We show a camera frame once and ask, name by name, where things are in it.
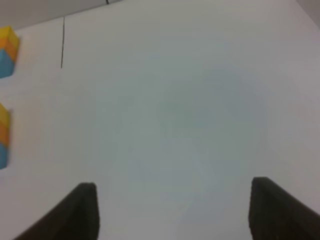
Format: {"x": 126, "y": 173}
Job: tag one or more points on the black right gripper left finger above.
{"x": 76, "y": 217}

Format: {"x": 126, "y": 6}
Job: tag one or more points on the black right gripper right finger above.
{"x": 274, "y": 214}

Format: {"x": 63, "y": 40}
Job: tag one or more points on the blue template cube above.
{"x": 6, "y": 64}

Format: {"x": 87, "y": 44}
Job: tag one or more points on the orange template cube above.
{"x": 10, "y": 48}

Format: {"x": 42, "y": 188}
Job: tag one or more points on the yellow template cube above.
{"x": 8, "y": 32}

